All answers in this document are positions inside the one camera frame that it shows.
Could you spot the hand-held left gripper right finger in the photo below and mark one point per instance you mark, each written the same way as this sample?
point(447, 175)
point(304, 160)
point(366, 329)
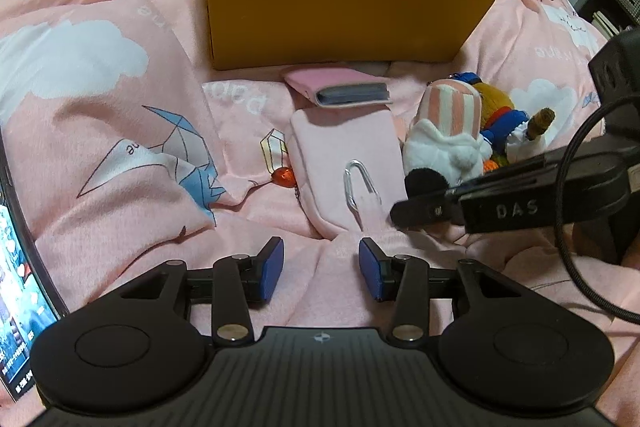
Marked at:
point(370, 269)

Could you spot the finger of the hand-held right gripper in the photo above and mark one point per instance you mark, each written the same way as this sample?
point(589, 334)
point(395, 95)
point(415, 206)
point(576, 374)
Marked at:
point(425, 212)

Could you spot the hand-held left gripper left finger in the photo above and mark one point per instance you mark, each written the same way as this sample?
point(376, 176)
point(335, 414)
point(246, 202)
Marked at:
point(270, 269)

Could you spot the white cow plush striped body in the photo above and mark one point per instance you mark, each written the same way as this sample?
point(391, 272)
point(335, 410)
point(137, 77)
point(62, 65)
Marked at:
point(450, 107)

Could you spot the brown dog plush sailor suit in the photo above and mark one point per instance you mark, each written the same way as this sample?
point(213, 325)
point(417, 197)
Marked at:
point(492, 99)

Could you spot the pink fabric pouch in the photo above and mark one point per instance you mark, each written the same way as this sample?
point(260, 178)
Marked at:
point(320, 147)

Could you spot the pink card wallet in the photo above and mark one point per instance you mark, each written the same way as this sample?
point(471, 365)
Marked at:
point(325, 79)

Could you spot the silver carabiner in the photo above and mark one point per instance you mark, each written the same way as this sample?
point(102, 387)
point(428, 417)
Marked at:
point(346, 179)

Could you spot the red heart charm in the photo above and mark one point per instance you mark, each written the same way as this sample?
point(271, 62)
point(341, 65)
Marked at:
point(284, 177)

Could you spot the pink printed blanket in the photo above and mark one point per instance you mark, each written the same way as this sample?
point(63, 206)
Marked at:
point(100, 132)

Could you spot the smartphone with lit screen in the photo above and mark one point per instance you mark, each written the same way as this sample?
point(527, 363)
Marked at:
point(20, 307)

